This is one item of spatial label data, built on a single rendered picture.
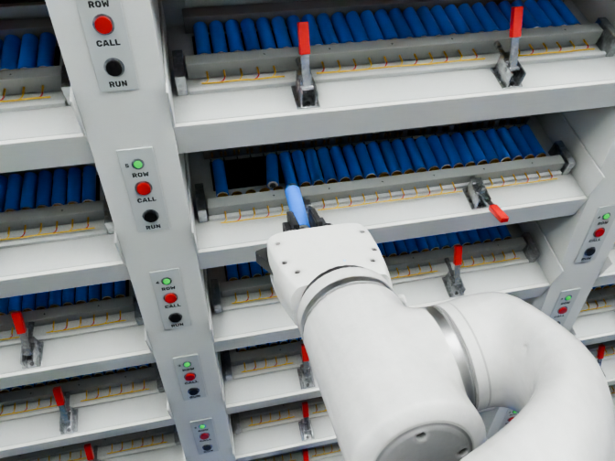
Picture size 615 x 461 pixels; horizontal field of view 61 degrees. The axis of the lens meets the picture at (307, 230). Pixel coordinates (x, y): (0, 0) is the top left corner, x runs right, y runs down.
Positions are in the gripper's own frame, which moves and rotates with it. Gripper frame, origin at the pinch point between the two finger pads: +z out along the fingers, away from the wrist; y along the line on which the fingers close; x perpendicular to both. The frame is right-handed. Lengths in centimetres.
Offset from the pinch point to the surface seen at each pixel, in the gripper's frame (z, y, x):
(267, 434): 31, 4, 63
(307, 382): 25, -4, 45
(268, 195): 18.7, 1.4, 3.2
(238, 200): 18.5, 5.8, 3.3
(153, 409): 26, 25, 45
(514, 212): 14.3, -36.0, 9.3
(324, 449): 38, -10, 80
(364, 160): 22.8, -14.4, 1.1
